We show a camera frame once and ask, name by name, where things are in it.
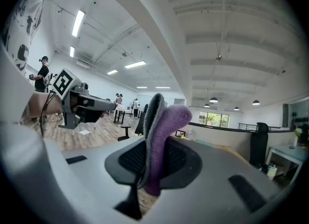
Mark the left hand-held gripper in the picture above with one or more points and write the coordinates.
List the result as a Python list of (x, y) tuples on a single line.
[(79, 102)]

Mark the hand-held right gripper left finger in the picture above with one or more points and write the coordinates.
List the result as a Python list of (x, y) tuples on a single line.
[(84, 177)]

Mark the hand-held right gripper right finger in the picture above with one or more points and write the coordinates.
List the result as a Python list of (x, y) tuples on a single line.
[(217, 182)]

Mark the person's left forearm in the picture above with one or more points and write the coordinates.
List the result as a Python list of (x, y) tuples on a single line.
[(36, 106)]

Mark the white paper sheet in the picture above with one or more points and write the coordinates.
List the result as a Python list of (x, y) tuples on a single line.
[(84, 132)]

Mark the teal book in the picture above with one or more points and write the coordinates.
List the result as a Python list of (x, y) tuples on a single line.
[(204, 143)]

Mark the white table with black legs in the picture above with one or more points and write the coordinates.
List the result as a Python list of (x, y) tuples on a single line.
[(120, 110)]

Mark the long ceiling light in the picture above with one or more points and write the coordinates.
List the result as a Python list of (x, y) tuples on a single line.
[(162, 87), (141, 87), (78, 22), (72, 51), (135, 64), (112, 72)]

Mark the white yellow container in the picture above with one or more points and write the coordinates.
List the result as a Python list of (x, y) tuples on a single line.
[(271, 172)]

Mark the tall black office chair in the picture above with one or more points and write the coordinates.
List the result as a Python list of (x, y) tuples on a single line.
[(259, 143)]

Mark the window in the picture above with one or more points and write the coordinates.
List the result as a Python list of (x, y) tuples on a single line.
[(214, 119)]

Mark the white vase with flowers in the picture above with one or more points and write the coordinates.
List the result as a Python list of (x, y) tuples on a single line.
[(297, 136)]

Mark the white printed shirt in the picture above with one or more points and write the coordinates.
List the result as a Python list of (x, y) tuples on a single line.
[(36, 8)]

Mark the beige partition with black rail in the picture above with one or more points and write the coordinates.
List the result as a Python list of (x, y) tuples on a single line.
[(229, 137)]

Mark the small picture frame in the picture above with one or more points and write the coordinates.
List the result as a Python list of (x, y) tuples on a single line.
[(179, 133)]

